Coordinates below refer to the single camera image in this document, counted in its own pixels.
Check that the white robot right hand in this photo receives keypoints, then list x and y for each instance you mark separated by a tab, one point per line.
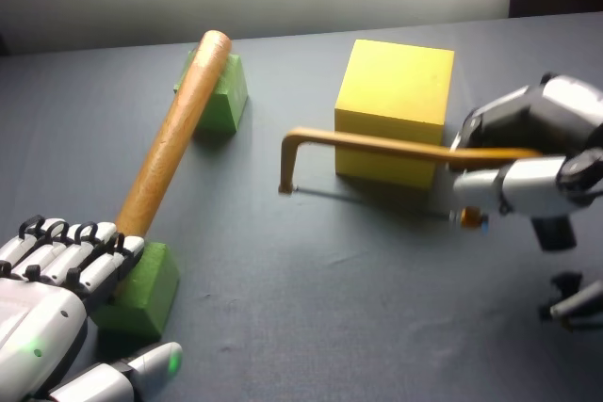
532	185

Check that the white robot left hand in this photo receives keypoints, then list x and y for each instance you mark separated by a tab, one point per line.
42	312

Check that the yellow frame toy saw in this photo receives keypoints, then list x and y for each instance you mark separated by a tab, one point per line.
377	144

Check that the brown wooden dowel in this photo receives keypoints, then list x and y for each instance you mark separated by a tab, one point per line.
169	138

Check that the green wooden wedge block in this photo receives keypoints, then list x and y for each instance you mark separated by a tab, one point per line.
221	105
146	289

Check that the yellow wooden cube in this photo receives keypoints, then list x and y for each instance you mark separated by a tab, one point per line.
391	96

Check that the grey table cloth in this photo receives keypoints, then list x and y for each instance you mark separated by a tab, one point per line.
301	303

